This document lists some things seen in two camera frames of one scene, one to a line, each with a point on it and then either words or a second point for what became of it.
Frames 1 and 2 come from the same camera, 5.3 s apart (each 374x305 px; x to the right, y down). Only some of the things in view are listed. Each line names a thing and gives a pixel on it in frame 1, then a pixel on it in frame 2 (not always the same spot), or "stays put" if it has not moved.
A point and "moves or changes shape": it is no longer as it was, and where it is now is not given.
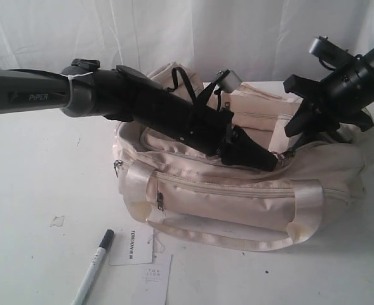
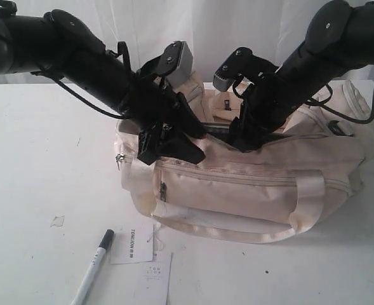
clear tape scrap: (58, 221) stays put
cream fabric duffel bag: (190, 196) moves or changes shape
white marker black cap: (91, 272) stays put
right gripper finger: (302, 121) → (244, 137)
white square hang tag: (151, 281) stays put
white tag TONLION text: (131, 246) stays put
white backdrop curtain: (261, 40) stays put
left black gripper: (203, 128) → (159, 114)
